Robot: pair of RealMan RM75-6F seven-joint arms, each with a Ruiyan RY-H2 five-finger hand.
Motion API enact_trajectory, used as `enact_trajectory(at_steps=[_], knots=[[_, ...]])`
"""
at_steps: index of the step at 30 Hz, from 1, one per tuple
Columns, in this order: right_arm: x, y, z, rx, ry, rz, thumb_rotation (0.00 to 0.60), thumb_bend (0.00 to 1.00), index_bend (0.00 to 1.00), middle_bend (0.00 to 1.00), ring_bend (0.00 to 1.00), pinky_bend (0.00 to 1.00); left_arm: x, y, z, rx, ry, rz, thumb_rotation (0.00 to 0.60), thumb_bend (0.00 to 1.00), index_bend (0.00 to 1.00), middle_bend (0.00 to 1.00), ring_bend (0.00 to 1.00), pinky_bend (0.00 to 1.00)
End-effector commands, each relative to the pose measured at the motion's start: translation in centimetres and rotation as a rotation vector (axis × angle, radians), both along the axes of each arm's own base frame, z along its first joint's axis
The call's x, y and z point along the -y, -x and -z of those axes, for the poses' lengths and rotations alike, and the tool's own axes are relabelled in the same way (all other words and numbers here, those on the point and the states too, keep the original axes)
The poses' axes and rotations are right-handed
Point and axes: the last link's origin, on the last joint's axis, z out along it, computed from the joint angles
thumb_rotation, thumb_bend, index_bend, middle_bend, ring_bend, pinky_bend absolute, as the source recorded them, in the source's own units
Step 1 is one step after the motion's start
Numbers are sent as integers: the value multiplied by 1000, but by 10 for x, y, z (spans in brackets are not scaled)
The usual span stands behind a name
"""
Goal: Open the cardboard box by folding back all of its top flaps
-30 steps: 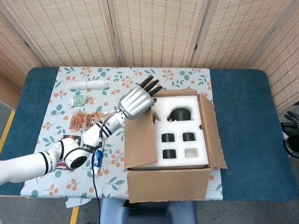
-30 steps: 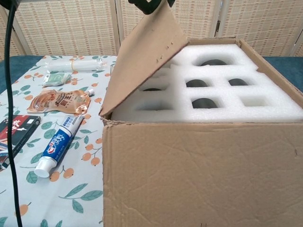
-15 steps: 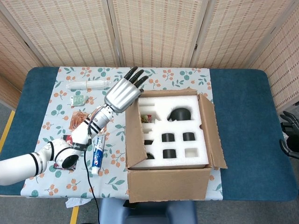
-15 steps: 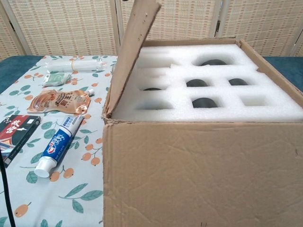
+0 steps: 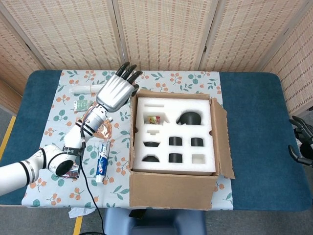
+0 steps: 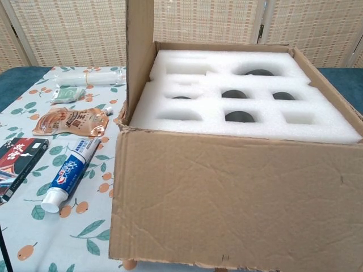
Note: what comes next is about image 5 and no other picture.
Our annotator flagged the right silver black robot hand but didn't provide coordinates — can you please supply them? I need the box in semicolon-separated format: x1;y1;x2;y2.
288;116;313;169

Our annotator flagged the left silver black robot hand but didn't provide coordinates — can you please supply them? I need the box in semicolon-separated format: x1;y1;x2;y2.
95;62;143;113

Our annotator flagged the red cardboard box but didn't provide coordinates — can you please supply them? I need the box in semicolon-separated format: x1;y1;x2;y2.
128;88;236;211

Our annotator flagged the clear plastic tube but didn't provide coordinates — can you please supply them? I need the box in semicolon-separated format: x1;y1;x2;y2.
68;84;105;95

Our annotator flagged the small green packet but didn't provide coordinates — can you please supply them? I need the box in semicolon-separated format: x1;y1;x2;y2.
73;99;94;112

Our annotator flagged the orange spouted sauce pouch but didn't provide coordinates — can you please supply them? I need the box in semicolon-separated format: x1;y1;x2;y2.
75;115;114;140

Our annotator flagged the white foam insert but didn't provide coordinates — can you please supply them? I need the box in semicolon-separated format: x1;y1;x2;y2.
133;97;218;175

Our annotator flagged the floral patterned tablecloth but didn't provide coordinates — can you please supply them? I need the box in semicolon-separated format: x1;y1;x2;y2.
21;70;234;211

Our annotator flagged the blue white toothpaste tube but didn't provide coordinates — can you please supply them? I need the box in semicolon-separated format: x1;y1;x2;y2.
95;140;111;184

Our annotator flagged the bamboo folding screen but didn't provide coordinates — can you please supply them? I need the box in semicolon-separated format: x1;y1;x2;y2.
0;0;313;116

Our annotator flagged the black teapot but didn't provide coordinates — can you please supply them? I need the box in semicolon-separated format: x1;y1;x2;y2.
176;111;202;125

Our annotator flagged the black red printed carton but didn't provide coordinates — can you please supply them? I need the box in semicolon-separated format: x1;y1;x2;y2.
61;156;83;179

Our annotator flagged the blue grey chair seat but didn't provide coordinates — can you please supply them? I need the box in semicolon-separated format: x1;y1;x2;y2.
104;209;206;235

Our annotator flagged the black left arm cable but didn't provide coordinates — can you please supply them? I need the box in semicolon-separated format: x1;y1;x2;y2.
79;122;106;235

